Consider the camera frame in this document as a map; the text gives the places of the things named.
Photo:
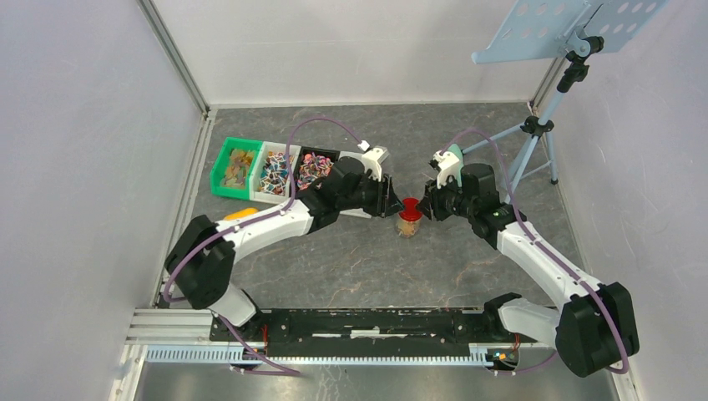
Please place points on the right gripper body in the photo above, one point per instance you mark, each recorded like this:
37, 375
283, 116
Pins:
445, 201

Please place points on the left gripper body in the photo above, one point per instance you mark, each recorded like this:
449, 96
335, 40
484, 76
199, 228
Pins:
373, 201

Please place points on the red jar lid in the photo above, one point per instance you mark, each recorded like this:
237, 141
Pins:
410, 212

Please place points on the clear plastic jar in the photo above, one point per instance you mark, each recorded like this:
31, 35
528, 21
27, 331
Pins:
406, 228

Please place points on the orange plastic scoop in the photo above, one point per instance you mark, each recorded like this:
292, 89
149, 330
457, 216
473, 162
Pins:
241, 214

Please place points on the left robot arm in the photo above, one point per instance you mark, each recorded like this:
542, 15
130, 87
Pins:
201, 262

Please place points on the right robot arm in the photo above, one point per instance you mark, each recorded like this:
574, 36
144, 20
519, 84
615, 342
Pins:
591, 325

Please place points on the white star candy bin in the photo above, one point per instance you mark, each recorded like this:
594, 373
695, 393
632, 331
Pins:
360, 213

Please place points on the black swirl lollipop bin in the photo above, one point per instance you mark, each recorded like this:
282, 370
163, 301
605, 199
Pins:
312, 164

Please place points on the white lollipop bin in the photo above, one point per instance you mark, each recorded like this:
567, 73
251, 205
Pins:
268, 180

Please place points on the green candy bin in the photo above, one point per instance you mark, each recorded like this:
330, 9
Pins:
235, 164

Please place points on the blue music stand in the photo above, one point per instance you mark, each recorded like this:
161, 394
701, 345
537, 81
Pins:
568, 33

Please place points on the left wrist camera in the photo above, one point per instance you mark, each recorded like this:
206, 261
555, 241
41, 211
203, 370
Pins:
372, 159

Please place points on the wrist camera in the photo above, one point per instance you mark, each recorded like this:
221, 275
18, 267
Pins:
372, 159
448, 167

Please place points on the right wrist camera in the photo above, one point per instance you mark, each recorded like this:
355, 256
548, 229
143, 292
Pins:
448, 167

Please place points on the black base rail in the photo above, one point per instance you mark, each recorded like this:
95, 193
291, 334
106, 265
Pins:
373, 333

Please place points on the aluminium frame post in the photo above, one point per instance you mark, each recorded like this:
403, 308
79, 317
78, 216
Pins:
168, 44

